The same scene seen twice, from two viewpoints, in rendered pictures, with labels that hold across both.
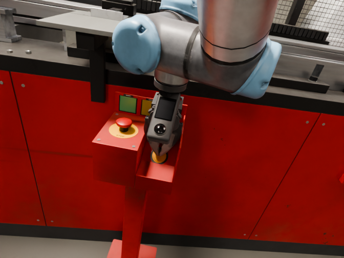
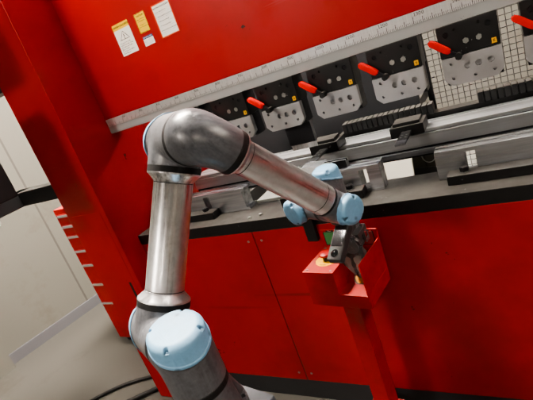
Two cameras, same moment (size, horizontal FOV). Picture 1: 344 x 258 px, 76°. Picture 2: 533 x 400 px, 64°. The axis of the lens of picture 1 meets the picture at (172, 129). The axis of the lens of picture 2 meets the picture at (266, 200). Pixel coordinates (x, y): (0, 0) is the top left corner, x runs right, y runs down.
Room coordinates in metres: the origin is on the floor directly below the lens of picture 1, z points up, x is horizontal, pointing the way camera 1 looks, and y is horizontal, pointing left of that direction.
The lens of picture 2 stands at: (-0.53, -0.55, 1.41)
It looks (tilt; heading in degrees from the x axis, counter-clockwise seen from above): 17 degrees down; 40
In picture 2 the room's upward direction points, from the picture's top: 20 degrees counter-clockwise
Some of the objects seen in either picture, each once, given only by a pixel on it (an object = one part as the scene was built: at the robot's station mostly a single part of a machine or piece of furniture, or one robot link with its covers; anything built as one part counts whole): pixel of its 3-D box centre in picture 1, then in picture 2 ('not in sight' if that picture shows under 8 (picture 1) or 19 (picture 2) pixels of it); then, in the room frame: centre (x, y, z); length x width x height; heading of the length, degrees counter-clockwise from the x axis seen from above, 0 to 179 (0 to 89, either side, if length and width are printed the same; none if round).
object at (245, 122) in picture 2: not in sight; (237, 116); (0.73, 0.48, 1.24); 0.15 x 0.09 x 0.17; 97
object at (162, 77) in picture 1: (171, 70); not in sight; (0.45, 0.02, 0.95); 0.08 x 0.08 x 0.05
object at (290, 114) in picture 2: not in sight; (284, 102); (0.75, 0.28, 1.24); 0.15 x 0.09 x 0.17; 97
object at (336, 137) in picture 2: (116, 7); (321, 148); (0.91, 0.28, 1.01); 0.26 x 0.12 x 0.05; 7
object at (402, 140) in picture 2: not in sight; (405, 131); (0.95, -0.04, 1.01); 0.26 x 0.12 x 0.05; 7
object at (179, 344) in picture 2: not in sight; (184, 351); (-0.13, 0.11, 0.94); 0.13 x 0.12 x 0.14; 69
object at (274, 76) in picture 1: (283, 81); (503, 170); (0.77, -0.35, 0.89); 0.30 x 0.05 x 0.03; 97
